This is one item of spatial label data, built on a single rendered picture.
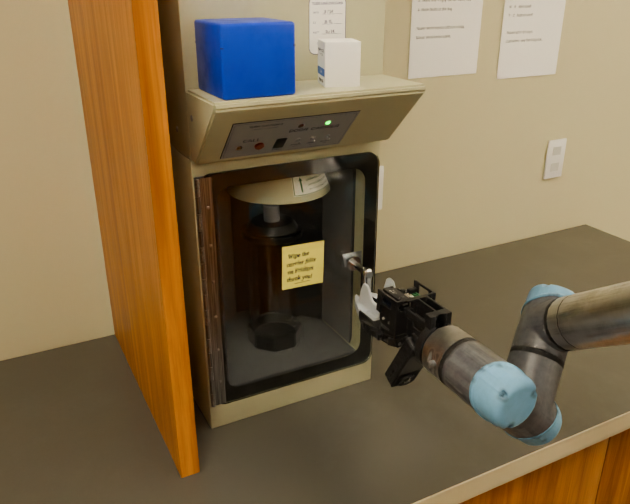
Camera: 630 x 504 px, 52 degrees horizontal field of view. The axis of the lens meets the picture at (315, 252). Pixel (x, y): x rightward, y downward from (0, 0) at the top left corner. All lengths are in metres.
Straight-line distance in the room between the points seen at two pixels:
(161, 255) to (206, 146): 0.16
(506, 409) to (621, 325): 0.17
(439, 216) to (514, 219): 0.28
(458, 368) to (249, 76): 0.46
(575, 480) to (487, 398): 0.55
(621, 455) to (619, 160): 1.09
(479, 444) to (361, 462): 0.20
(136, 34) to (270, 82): 0.17
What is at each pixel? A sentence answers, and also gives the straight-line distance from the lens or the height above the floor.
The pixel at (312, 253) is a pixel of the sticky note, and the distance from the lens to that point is 1.06.
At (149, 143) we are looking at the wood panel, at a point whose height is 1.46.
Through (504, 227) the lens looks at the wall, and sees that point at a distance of 1.97.
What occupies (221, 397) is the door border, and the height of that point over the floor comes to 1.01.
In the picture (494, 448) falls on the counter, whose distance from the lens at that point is 1.14.
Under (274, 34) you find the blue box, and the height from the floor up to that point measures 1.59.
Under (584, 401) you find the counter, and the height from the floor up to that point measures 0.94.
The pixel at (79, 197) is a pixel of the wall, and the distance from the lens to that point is 1.38.
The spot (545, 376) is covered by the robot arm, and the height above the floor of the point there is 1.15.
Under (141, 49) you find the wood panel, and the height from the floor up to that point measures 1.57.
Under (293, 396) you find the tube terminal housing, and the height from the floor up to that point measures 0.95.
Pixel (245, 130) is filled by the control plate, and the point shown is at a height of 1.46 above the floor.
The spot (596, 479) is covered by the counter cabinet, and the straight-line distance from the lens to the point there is 1.42.
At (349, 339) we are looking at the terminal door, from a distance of 1.17.
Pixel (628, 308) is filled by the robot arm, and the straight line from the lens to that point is 0.83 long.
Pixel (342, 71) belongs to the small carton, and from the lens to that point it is 0.92.
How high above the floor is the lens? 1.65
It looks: 23 degrees down
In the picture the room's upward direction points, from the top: straight up
